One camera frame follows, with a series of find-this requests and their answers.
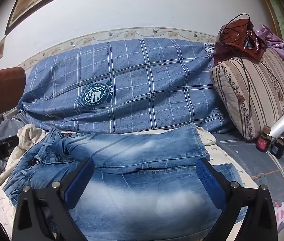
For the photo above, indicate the blue label small bottle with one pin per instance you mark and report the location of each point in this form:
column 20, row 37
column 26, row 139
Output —
column 277, row 148

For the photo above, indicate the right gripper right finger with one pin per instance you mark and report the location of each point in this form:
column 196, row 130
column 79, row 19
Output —
column 260, row 220

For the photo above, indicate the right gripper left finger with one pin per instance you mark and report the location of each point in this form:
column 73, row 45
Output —
column 43, row 214

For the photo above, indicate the blue plaid quilt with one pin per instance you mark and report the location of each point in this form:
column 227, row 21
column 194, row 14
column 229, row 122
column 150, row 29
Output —
column 126, row 86

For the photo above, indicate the purple cloth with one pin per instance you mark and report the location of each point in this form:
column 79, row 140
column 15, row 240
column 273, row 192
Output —
column 271, row 39

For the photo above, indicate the dark red plastic bag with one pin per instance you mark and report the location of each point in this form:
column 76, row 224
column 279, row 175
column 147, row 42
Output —
column 238, row 39

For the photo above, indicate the striped floral beige pillow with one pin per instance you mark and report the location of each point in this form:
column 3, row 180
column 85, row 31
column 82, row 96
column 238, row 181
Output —
column 253, row 94

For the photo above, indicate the grey star-print cloth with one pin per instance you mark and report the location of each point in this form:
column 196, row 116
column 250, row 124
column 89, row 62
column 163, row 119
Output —
column 9, row 127

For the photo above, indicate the brown wooden headboard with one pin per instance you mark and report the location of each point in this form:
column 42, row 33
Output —
column 12, row 84

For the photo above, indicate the red label small bottle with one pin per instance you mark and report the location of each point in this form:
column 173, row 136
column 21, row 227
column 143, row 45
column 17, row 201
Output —
column 264, row 139

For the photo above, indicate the grey patterned bedsheet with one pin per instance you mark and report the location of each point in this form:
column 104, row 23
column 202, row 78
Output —
column 261, row 167

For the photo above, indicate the light blue denim jeans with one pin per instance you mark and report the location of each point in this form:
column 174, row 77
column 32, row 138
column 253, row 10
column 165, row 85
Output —
column 144, row 186

